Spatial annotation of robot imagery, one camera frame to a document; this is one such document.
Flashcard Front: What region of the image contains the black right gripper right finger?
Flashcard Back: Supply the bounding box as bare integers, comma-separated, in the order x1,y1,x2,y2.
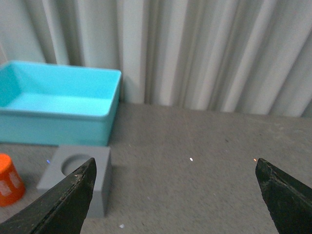
255,158,312,234

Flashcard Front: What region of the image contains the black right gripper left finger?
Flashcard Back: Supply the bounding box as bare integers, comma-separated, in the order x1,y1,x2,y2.
0,157,97,234

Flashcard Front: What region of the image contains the gray cube with round hole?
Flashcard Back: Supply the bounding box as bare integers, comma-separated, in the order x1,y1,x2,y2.
37,145,112,218

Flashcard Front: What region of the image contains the orange cylinder part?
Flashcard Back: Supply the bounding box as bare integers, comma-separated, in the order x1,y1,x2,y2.
0,153,25,207

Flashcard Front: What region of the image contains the light blue plastic box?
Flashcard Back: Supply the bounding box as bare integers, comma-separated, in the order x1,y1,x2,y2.
0,61,121,146

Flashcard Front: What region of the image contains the white pleated curtain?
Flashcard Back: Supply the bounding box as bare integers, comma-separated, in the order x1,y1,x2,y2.
0,0,312,117

